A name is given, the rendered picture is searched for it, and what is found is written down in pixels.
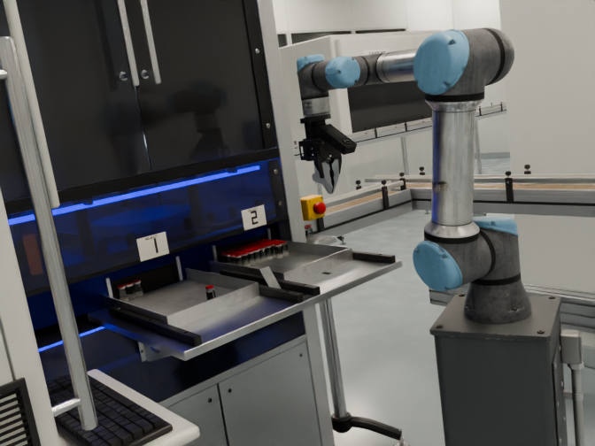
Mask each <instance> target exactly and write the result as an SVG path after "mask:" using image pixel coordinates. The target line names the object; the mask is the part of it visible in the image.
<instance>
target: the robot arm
mask: <svg viewBox="0 0 595 446"><path fill-rule="evenodd" d="M513 63H514V46H513V44H512V42H511V40H510V39H509V37H508V36H507V35H506V34H505V33H503V32H502V31H500V30H498V29H496V28H491V27H481V28H472V29H461V30H457V29H448V30H445V31H443V32H437V33H434V34H432V35H430V36H429V37H427V38H426V39H425V40H424V42H423V43H422V44H421V45H420V46H419V48H417V49H410V50H399V51H392V52H387V53H377V54H373V55H365V56H357V57H348V56H340V57H336V58H332V59H329V60H324V57H323V55H311V56H305V57H301V58H298V59H297V76H298V83H299V90H300V96H301V102H302V109H303V115H304V116H305V117H304V119H300V124H304V123H305V136H306V138H305V139H303V141H299V142H298V145H299V151H300V158H301V160H306V161H313V162H314V165H315V167H316V172H315V173H313V174H312V178H313V181H315V182H318V183H320V184H322V185H323V186H324V188H325V189H326V190H327V192H328V193H329V194H333V193H334V190H335V188H336V184H337V182H338V178H339V174H340V172H341V165H342V155H341V153H342V154H343V155H346V154H350V153H353V152H355V150H356V147H357V143H355V142H354V141H353V140H351V139H350V138H349V137H347V136H346V135H344V134H343V133H342V132H340V131H339V130H338V129H336V128H335V127H333V126H332V125H331V124H327V125H326V121H325V119H331V114H330V112H331V108H330V101H329V97H328V96H329V94H328V91H329V90H332V89H339V88H351V87H358V86H364V85H371V84H383V83H389V82H399V81H416V82H418V84H417V86H418V87H419V88H420V90H422V91H423V92H425V102H426V103H427V104H428V105H429V106H430V107H431V108H432V110H433V111H432V186H431V221H430V222H428V223H427V224H426V225H425V226H424V241H423V242H420V243H419V244H418V245H417V247H415V248H414V250H413V265H414V268H415V271H416V272H417V274H418V276H420V277H421V280H422V281H423V282H424V283H425V284H426V285H427V286H428V287H430V288H432V289H434V290H436V291H442V292H443V291H448V290H451V289H456V288H459V287H460V286H462V285H465V284H467V283H469V284H468V288H467V294H466V298H465V302H464V315H465V316H466V318H468V319H470V320H472V321H474V322H478V323H484V324H508V323H514V322H517V321H521V320H524V319H526V318H527V317H529V316H530V314H531V303H530V300H529V297H528V295H527V292H526V290H525V288H524V287H523V284H522V279H521V267H520V254H519V243H518V236H519V234H518V232H517V225H516V222H515V221H514V220H513V219H510V218H505V217H491V216H486V217H473V194H474V168H475V115H476V107H477V106H478V105H479V104H480V103H481V102H482V101H483V100H484V91H485V86H488V85H491V84H494V83H496V82H498V81H500V80H502V79H503V78H504V77H505V76H506V75H507V74H508V73H509V71H510V70H511V68H512V66H513ZM316 98H317V99H316ZM309 99H311V100H309ZM303 100H305V101H303ZM301 146H303V152H304V156H302V152H301ZM328 158H330V159H328ZM325 161H326V162H325Z"/></svg>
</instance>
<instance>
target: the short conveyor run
mask: <svg viewBox="0 0 595 446"><path fill-rule="evenodd" d="M360 183H361V182H360V180H357V181H356V184H358V186H357V187H356V190H354V191H352V192H348V193H345V194H342V195H339V196H333V197H331V198H327V199H324V200H323V203H324V204H325V205H326V211H325V216H324V217H321V218H318V219H314V220H311V221H309V220H304V226H305V225H308V224H311V225H312V229H313V235H329V236H336V237H338V236H341V235H345V234H348V233H350V232H353V231H356V230H359V229H361V228H363V227H368V226H371V225H373V224H376V223H379V222H382V221H384V220H386V219H391V218H394V217H397V216H399V215H401V214H404V213H407V212H410V211H413V202H412V193H411V190H410V189H405V190H391V188H396V187H399V186H402V185H404V182H403V181H397V182H394V183H391V181H386V180H382V181H381V183H379V184H376V185H373V186H370V187H366V188H362V187H361V186H360Z"/></svg>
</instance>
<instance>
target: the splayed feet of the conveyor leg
mask: <svg viewBox="0 0 595 446"><path fill-rule="evenodd" d="M331 421H332V427H333V430H335V431H336V432H338V433H344V432H347V431H349V430H350V429H351V428H352V427H358V428H364V429H367V430H370V431H373V432H376V433H378V434H382V435H385V436H388V437H390V438H393V439H395V440H398V442H396V443H395V444H394V446H410V444H409V443H408V442H405V440H404V438H403V435H402V429H398V428H395V427H392V426H389V425H386V424H383V423H381V422H379V421H376V420H373V419H367V418H363V417H357V416H352V415H351V414H350V413H349V412H347V416H346V417H344V418H341V419H339V418H336V417H335V415H334V413H333V414H332V415H331Z"/></svg>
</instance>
